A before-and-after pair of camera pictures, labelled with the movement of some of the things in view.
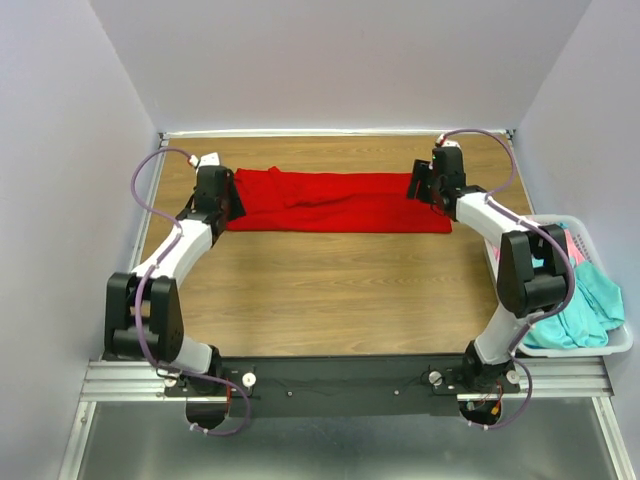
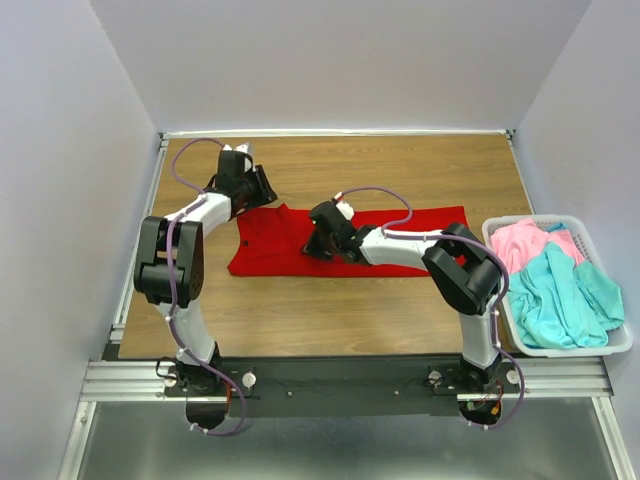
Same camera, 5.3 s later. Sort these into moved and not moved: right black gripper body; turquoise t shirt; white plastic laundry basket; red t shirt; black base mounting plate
Moved: red t shirt; right black gripper body
Not moved: black base mounting plate; white plastic laundry basket; turquoise t shirt
